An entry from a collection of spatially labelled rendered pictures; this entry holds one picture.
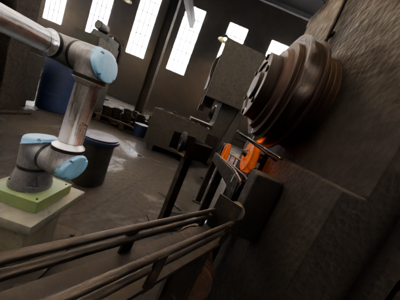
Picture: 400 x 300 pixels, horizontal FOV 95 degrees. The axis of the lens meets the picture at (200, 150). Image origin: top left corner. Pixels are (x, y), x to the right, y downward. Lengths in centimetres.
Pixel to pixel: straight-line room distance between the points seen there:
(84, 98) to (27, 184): 43
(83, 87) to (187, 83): 1036
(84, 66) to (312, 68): 78
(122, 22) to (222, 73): 994
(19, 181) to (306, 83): 113
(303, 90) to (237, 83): 289
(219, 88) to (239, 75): 43
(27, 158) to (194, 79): 1044
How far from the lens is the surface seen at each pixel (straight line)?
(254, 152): 83
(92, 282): 25
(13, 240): 113
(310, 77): 73
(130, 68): 1205
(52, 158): 90
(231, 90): 352
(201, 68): 1121
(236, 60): 361
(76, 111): 85
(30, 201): 100
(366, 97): 69
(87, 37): 424
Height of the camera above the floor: 90
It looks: 10 degrees down
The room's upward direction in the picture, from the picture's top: 22 degrees clockwise
